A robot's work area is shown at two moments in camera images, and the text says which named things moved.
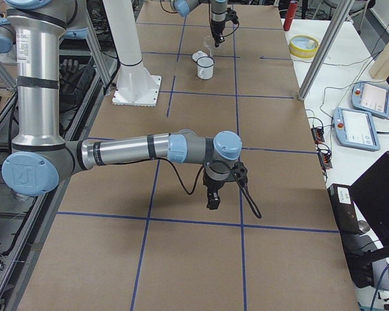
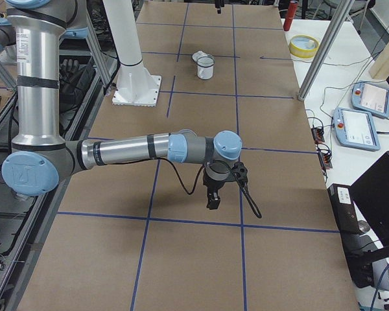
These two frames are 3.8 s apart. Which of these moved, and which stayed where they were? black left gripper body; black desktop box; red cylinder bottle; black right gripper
Moved: black left gripper body
Stayed: red cylinder bottle; black desktop box; black right gripper
